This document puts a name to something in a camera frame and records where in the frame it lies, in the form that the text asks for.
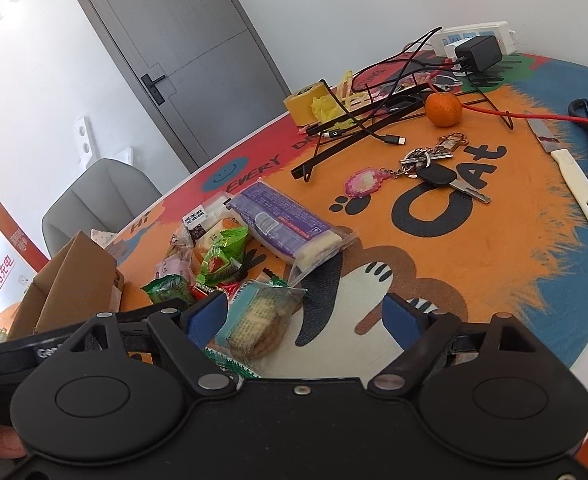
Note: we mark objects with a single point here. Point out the grey door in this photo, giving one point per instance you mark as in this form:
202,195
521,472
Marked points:
198,67

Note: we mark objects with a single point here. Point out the pink pixel keychain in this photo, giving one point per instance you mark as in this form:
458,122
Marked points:
365,182

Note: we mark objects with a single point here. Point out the pink small snack packet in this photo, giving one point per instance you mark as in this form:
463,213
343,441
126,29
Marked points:
179,263

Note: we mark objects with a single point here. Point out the clear cracker snack pack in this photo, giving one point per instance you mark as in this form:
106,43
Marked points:
258,318

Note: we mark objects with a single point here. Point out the yellow tape roll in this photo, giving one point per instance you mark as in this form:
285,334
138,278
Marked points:
300,104

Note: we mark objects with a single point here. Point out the orange biscuit snack pack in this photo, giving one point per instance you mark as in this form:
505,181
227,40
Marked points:
219,232

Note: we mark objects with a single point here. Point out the colourful cat table mat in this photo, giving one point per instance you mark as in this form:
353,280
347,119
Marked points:
525,252

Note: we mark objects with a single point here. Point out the beige small snack packet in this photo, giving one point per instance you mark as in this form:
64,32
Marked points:
180,246

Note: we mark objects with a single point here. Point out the black wire stand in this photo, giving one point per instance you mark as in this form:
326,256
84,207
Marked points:
406,96

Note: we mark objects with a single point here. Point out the white power strip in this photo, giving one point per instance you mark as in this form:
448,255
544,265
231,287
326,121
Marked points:
501,30

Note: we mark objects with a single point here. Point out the white handled knife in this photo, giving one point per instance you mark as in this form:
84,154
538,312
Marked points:
574,177

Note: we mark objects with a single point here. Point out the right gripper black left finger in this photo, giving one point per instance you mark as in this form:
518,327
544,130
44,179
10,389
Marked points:
183,338

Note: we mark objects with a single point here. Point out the brown cardboard box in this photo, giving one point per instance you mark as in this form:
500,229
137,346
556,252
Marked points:
80,281

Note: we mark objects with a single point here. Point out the dark green snack packet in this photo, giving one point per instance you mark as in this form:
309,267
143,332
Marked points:
169,287

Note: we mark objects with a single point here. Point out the orange tangerine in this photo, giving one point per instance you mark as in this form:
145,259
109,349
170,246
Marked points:
443,109

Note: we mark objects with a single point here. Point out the black power adapter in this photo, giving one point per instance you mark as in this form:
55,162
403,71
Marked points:
478,53

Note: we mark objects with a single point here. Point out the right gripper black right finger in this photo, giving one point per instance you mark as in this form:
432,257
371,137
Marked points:
423,338

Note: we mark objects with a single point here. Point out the purple wafer snack pack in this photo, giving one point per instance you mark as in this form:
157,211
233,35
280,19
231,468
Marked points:
291,231

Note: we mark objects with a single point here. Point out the grey chair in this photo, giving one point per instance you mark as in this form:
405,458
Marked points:
106,197

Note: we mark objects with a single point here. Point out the black white sesame snack pack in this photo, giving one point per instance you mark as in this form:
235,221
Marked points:
208,218

